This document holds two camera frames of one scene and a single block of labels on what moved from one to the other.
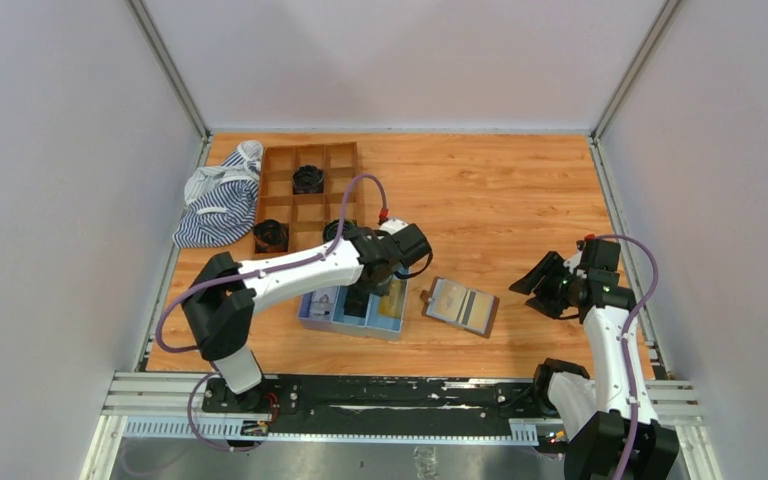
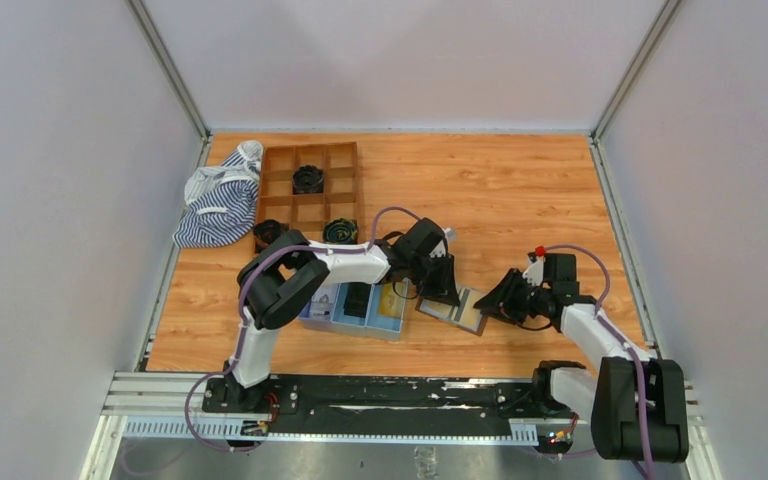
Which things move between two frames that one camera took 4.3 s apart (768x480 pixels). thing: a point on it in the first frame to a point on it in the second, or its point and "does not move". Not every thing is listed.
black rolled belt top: [308, 179] does not move
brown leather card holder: [468, 309] does not move
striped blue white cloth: [221, 199] does not move
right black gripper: [546, 287] to [520, 298]
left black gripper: [359, 297] to [438, 273]
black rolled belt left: [271, 236] does not move
